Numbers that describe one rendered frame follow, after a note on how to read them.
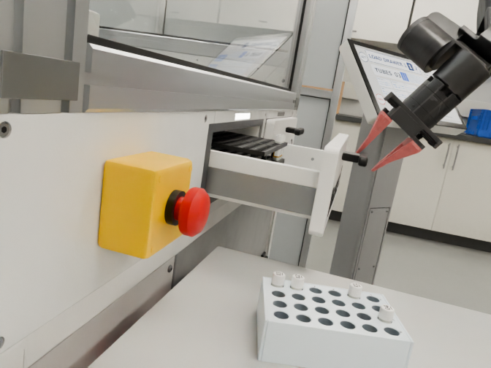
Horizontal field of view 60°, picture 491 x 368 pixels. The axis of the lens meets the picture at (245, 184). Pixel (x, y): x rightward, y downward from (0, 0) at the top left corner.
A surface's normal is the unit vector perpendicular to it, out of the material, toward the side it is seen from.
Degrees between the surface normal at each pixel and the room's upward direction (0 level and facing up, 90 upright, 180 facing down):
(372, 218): 90
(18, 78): 90
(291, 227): 90
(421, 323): 0
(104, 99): 90
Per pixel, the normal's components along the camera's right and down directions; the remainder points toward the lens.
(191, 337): 0.15, -0.96
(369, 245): 0.54, 0.26
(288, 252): -0.22, 0.18
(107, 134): 0.95, 0.20
